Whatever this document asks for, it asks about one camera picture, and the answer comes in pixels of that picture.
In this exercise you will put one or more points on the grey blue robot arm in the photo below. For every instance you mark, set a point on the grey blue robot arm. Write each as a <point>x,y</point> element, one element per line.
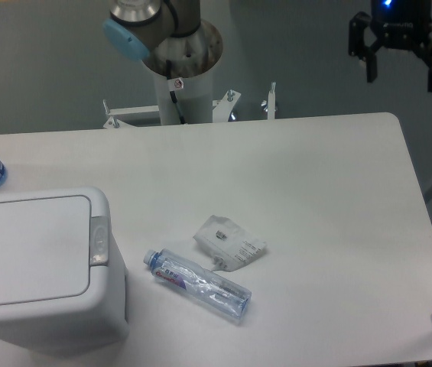
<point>138,28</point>

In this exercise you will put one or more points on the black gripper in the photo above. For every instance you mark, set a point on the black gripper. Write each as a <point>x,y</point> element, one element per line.
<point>396,24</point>

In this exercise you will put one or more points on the clear plastic packaging bag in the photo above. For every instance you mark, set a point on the clear plastic packaging bag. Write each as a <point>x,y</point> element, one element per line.
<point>229,245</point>

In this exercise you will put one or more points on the clear empty water bottle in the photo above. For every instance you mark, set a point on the clear empty water bottle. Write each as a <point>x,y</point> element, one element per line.
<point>213,290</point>

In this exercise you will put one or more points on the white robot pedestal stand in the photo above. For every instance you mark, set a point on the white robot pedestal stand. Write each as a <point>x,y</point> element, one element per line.
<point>180,101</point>

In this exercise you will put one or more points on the white plastic trash can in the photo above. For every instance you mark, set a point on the white plastic trash can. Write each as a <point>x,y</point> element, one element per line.
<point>62,276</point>

